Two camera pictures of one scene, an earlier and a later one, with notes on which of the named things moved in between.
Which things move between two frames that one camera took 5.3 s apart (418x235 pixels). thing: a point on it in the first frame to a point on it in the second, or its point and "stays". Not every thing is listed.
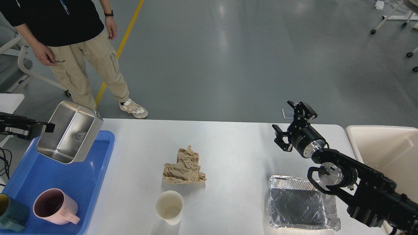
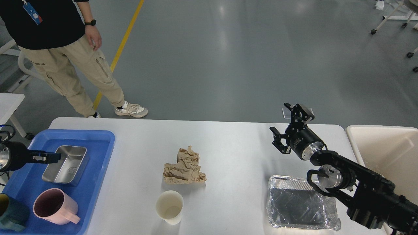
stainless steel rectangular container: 76,126 to 70,168
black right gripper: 304,138 stays
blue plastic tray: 32,173 stays
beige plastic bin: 392,150 stays
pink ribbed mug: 54,205 stays
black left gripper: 25,128 to 14,155
